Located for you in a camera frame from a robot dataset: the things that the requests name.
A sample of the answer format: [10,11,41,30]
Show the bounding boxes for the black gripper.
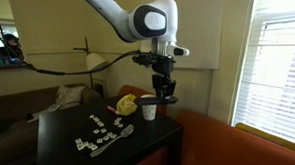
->
[152,56,177,99]

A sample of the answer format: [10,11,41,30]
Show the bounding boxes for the white paper on wall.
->
[141,0,224,70]

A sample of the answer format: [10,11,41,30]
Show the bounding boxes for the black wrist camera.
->
[132,53,158,68]

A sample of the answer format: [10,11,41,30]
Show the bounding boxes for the orange sofa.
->
[117,77,295,165]

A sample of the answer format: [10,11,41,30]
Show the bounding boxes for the brown couch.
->
[0,82,105,165]

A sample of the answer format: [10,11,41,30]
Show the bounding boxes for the black side table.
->
[37,97,184,165]

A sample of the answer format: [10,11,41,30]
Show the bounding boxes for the white paper cup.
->
[142,104,157,121]

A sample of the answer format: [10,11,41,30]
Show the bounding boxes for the black remote control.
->
[134,96,178,105]

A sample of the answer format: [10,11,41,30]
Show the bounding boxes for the red marker pen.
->
[105,105,121,115]

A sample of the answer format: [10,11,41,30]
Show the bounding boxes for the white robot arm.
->
[86,0,189,100]

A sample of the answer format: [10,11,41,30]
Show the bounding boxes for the silver metal spoon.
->
[90,124,134,157]

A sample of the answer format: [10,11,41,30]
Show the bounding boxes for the white floor lamp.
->
[74,37,108,98]

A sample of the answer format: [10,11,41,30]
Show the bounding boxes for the white window blinds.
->
[231,0,295,143]

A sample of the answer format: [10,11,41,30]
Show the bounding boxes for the yellow crumpled bag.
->
[116,93,138,116]

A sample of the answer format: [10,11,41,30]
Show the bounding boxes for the person in background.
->
[4,33,24,60]

